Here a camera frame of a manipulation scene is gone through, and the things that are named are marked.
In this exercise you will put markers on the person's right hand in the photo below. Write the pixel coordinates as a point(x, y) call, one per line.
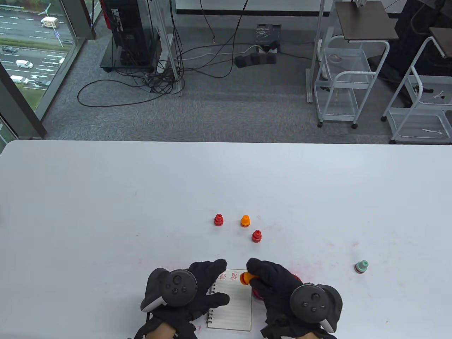
point(272, 282)

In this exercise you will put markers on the person's left hand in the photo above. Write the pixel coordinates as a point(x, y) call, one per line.
point(208, 272)

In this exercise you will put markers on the red ink pad tin base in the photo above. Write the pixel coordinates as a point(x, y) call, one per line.
point(257, 295)

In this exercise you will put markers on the orange reward stamp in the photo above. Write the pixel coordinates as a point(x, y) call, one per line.
point(245, 221)
point(244, 279)

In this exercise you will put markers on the white spiral lined notebook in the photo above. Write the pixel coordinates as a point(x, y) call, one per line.
point(233, 310)

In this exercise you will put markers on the red reward stamp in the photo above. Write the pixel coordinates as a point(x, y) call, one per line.
point(218, 220)
point(256, 236)

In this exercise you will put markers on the green reward stamp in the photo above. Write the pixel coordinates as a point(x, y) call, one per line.
point(361, 266)

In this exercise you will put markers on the person's left forearm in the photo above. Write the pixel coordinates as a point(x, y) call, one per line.
point(160, 333)

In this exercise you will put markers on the dark grey left hand controller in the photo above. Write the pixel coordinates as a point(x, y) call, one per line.
point(176, 287)

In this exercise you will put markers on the dark grey hand controller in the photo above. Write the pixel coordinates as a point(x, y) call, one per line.
point(310, 303)
point(176, 287)

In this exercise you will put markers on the dark grey right hand controller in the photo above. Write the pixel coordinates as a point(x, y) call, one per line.
point(310, 303)

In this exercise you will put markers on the aluminium profile leg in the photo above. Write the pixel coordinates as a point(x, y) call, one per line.
point(178, 84)

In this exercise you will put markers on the small white dish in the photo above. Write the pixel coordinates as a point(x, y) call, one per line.
point(334, 58)

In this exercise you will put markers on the black wrapped box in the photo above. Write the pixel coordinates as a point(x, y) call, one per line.
point(268, 37)

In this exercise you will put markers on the black computer tower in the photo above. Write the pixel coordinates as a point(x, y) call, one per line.
point(129, 35)

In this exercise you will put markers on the tall aluminium pole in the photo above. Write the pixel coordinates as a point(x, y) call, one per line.
point(319, 21)

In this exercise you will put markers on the brown top side table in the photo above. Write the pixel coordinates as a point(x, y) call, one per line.
point(365, 21)
point(443, 40)

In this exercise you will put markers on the long white table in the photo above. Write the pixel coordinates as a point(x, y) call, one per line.
point(282, 4)

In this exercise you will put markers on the glass window dark frame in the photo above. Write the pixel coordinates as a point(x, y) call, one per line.
point(31, 42)

